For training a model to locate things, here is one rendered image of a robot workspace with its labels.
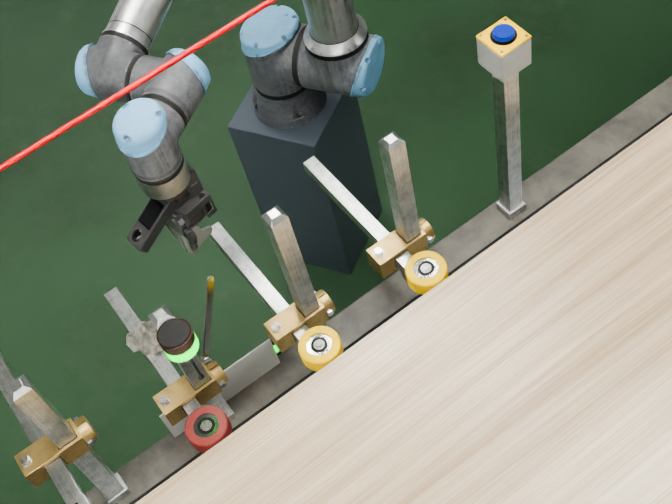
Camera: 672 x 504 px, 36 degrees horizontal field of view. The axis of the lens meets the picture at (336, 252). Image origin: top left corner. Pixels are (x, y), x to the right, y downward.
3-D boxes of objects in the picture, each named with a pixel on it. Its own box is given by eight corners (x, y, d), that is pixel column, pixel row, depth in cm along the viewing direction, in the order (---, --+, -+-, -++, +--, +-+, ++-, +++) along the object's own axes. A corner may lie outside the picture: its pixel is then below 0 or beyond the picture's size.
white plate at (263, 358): (173, 435, 206) (158, 414, 198) (279, 360, 212) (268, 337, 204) (174, 438, 206) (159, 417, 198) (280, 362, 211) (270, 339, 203)
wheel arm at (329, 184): (305, 174, 223) (301, 162, 220) (317, 166, 224) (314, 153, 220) (429, 304, 200) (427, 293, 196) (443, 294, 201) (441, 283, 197)
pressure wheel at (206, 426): (193, 446, 194) (175, 421, 184) (228, 421, 195) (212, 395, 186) (215, 478, 189) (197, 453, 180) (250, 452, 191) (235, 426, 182)
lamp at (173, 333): (187, 387, 190) (150, 330, 172) (212, 369, 191) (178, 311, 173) (203, 409, 187) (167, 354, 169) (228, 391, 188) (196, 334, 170)
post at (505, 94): (496, 208, 224) (487, 63, 187) (513, 196, 225) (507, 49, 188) (510, 220, 221) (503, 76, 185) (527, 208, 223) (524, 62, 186)
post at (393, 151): (406, 282, 220) (377, 138, 181) (419, 272, 221) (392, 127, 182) (416, 292, 218) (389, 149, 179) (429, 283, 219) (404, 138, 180)
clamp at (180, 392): (159, 408, 197) (151, 396, 192) (218, 367, 199) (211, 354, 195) (174, 429, 194) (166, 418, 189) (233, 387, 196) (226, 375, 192)
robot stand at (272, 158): (276, 254, 313) (226, 126, 264) (309, 191, 325) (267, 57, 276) (351, 275, 304) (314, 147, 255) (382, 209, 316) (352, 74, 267)
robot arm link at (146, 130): (174, 98, 168) (147, 144, 163) (195, 146, 178) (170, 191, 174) (125, 88, 171) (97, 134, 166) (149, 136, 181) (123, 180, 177)
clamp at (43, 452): (23, 464, 183) (11, 453, 179) (88, 420, 186) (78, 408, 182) (38, 490, 180) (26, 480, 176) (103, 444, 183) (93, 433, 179)
